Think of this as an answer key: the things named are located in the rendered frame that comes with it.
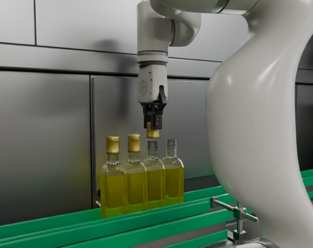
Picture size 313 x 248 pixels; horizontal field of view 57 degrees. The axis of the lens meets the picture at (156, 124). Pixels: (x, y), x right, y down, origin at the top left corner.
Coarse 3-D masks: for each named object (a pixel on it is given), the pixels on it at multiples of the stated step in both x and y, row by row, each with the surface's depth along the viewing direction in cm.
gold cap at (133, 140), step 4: (128, 136) 75; (132, 136) 74; (136, 136) 74; (140, 136) 76; (128, 140) 75; (132, 140) 74; (136, 140) 74; (140, 140) 76; (128, 144) 75; (132, 144) 74; (136, 144) 75; (140, 144) 76; (128, 148) 75; (132, 148) 74; (136, 148) 75; (140, 148) 76; (132, 152) 75; (136, 152) 75
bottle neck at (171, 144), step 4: (168, 140) 81; (172, 140) 80; (176, 140) 81; (168, 144) 81; (172, 144) 80; (168, 148) 81; (172, 148) 80; (168, 152) 81; (172, 152) 80; (168, 156) 81; (172, 156) 80
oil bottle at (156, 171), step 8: (144, 160) 79; (152, 160) 78; (160, 160) 79; (152, 168) 77; (160, 168) 78; (152, 176) 77; (160, 176) 78; (152, 184) 77; (160, 184) 78; (152, 192) 77; (160, 192) 78; (152, 200) 77; (160, 200) 78; (152, 208) 77
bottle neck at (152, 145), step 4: (152, 140) 80; (156, 140) 80; (148, 144) 78; (152, 144) 78; (156, 144) 78; (148, 148) 78; (152, 148) 78; (156, 148) 78; (148, 152) 79; (152, 152) 78; (156, 152) 79; (148, 156) 79; (152, 156) 78; (156, 156) 79
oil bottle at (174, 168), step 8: (168, 160) 80; (176, 160) 80; (168, 168) 79; (176, 168) 80; (168, 176) 79; (176, 176) 80; (168, 184) 79; (176, 184) 80; (168, 192) 79; (176, 192) 80; (168, 200) 79; (176, 200) 80
